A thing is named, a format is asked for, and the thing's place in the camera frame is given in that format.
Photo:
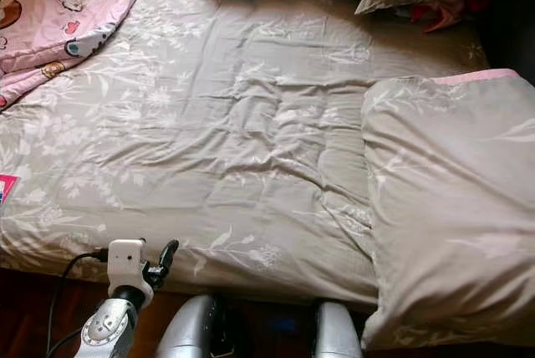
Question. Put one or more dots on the anime cover magazine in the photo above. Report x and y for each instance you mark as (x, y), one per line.
(7, 187)

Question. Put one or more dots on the silver left robot leg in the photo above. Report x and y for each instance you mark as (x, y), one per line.
(192, 329)

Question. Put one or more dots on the silver robot leg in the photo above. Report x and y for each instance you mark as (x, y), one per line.
(192, 329)
(334, 331)

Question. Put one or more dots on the grey floral bed sheet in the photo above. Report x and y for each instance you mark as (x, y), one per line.
(217, 124)

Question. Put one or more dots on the silver right robot leg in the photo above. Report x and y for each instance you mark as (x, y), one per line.
(334, 331)

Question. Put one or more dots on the pink cartoon print quilt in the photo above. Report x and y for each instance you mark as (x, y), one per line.
(58, 15)

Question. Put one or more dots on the large grey floral pillow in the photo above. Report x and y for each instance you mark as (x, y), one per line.
(451, 207)

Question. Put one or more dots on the red fabric item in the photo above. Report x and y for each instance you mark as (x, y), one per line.
(439, 13)

